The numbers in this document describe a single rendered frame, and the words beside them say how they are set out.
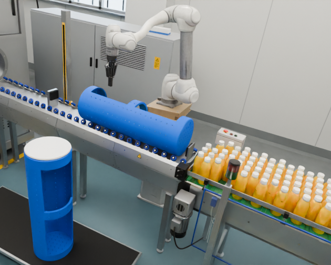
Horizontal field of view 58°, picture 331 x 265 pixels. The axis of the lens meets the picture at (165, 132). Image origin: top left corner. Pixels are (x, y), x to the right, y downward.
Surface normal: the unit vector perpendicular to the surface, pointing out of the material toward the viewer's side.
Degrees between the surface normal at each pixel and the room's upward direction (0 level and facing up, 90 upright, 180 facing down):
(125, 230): 0
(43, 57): 90
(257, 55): 90
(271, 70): 90
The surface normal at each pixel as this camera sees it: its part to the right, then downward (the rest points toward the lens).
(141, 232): 0.13, -0.88
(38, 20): -0.41, 0.37
